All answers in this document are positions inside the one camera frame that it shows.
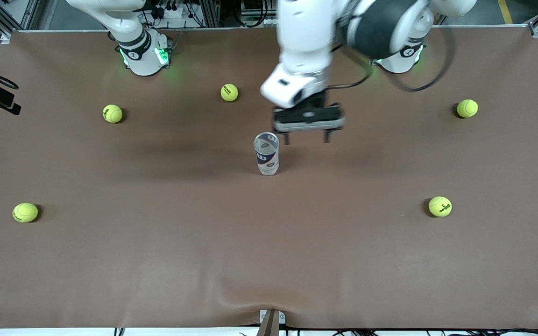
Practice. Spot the white power strip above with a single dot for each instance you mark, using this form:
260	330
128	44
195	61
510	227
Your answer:
171	13
266	21

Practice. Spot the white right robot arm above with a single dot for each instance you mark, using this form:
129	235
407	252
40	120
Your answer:
145	51

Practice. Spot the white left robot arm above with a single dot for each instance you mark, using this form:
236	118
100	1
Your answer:
306	37

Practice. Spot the yellow tennis ball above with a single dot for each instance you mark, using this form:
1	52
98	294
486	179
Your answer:
25	212
467	108
440	206
229	92
112	113

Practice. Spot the brown table cover mat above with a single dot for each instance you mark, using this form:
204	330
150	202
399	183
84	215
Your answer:
269	256

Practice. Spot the clear labelled tennis ball can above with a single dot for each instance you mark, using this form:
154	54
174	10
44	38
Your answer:
266	158

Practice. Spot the grey metal table bracket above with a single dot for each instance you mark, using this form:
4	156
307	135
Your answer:
271	322

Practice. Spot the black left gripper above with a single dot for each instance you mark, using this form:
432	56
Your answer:
318	99

